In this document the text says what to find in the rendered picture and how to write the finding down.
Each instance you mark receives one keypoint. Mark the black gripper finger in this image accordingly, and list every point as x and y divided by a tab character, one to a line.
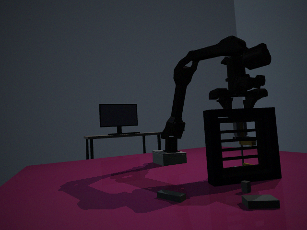
226	103
249	103

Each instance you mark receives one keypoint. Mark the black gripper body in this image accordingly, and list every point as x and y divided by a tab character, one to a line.
221	93

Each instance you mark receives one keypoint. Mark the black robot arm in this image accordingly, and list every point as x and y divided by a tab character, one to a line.
237	58

